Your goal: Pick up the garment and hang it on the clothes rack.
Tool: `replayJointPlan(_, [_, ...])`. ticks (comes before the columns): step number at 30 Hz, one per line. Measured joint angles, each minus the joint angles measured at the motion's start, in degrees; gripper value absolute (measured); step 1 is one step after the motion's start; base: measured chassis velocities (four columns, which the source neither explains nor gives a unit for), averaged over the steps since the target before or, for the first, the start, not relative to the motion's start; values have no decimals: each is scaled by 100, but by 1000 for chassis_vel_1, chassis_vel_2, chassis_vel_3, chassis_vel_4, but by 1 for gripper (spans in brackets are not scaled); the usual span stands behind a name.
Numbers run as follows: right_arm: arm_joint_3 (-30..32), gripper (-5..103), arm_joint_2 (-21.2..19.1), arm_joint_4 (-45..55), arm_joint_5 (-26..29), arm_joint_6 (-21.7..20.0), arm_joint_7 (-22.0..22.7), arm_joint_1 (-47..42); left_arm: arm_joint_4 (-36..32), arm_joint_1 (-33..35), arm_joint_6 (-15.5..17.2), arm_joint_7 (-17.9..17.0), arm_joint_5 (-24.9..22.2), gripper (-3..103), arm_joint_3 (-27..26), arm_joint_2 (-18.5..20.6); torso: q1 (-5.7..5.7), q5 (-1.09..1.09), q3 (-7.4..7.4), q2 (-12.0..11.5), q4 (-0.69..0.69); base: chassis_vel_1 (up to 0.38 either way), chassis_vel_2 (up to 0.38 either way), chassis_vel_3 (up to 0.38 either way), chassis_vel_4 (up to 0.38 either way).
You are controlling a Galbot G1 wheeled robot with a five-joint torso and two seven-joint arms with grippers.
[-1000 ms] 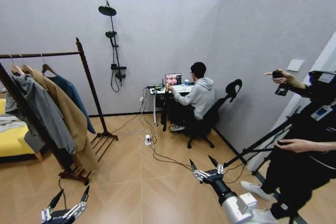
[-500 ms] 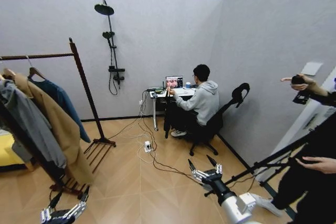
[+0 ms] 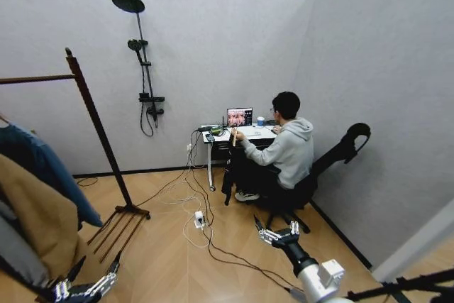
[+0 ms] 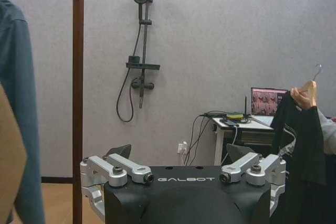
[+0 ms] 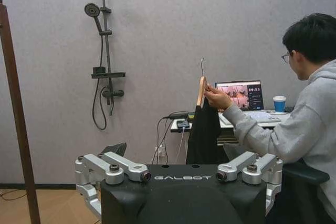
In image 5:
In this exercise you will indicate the dark handheld shower head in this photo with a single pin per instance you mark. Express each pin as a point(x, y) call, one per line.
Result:
point(92, 10)

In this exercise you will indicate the black garment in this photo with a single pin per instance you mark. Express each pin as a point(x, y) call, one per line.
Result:
point(203, 134)

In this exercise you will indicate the blue cup with white lid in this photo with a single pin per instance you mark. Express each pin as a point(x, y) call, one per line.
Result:
point(279, 104)

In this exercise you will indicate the white desk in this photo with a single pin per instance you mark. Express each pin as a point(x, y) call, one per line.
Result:
point(225, 129)

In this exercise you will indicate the white wall socket plug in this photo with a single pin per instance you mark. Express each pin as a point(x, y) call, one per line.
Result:
point(160, 151)

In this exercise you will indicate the black adapter hub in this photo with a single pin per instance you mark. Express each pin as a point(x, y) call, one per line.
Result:
point(178, 115)

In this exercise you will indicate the wooden clothes hanger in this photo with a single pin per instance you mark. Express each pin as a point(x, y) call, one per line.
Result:
point(201, 90)

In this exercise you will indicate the black office chair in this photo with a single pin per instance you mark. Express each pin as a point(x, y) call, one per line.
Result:
point(299, 190)

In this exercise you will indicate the brown wooden stand post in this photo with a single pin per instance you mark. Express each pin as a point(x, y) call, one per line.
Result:
point(17, 98)

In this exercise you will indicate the dark shower mixer faucet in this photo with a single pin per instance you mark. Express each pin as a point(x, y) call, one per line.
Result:
point(113, 93)

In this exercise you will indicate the open laptop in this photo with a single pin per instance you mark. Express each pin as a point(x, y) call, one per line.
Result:
point(252, 95)

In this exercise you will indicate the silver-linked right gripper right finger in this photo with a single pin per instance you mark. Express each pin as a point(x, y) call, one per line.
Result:
point(258, 167)

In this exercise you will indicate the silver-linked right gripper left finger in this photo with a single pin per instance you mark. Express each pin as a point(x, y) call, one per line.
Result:
point(115, 167)

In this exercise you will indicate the dark shower shelf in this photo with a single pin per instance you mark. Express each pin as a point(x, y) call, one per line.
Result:
point(108, 75)

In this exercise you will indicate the person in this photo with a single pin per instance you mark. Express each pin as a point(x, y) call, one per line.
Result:
point(302, 119)

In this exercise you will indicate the smartphone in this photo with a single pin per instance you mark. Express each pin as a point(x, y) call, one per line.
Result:
point(182, 123)

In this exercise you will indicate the dark shower riser rail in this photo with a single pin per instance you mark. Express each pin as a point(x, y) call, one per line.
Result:
point(106, 48)

